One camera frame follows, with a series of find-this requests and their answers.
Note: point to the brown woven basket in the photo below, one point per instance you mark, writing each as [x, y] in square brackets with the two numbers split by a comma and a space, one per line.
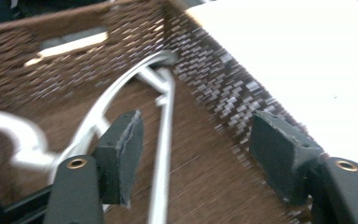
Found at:
[199, 174]

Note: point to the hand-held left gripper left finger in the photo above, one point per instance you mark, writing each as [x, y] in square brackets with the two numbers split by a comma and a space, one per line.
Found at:
[121, 155]

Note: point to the beige plastic clothes hanger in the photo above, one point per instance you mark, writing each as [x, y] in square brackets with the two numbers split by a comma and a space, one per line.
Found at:
[164, 124]

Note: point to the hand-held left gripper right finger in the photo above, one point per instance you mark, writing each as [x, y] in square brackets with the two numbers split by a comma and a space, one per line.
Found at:
[286, 161]

